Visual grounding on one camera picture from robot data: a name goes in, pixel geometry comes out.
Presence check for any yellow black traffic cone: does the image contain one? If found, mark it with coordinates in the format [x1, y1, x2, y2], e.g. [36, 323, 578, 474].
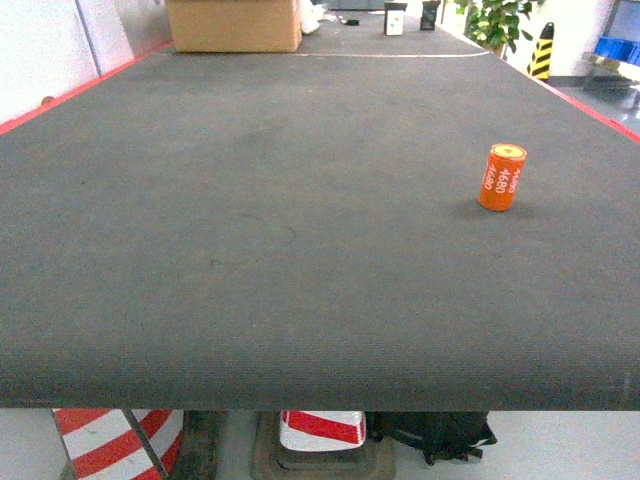
[526, 22, 555, 82]

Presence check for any white small box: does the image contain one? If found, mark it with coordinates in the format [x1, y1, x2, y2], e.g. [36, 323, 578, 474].
[384, 1, 408, 36]

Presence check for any black backpack on floor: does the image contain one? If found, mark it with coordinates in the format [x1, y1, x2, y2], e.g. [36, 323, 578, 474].
[365, 411, 497, 466]

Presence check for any red white striped barrier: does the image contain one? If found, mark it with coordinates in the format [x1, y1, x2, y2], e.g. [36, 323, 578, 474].
[52, 408, 184, 479]

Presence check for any red white cone middle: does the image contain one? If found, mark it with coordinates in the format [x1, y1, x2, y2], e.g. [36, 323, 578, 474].
[279, 410, 366, 453]

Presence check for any metal shelf rack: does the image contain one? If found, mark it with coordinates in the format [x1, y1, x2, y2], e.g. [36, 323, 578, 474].
[582, 1, 639, 89]

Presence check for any large open cardboard box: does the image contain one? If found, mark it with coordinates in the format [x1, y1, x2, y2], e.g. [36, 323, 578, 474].
[165, 1, 302, 53]

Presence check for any orange 4680 cylinder cap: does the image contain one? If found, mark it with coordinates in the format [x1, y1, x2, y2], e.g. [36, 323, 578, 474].
[478, 143, 527, 212]

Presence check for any potted green plant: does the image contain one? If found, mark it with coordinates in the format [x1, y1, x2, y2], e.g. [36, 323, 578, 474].
[455, 0, 544, 58]

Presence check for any black small box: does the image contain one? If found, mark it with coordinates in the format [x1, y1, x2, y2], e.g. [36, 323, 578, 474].
[420, 0, 441, 31]

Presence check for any blue shelf bin lower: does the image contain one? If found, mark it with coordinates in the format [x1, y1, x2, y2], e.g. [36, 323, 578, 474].
[594, 36, 640, 66]

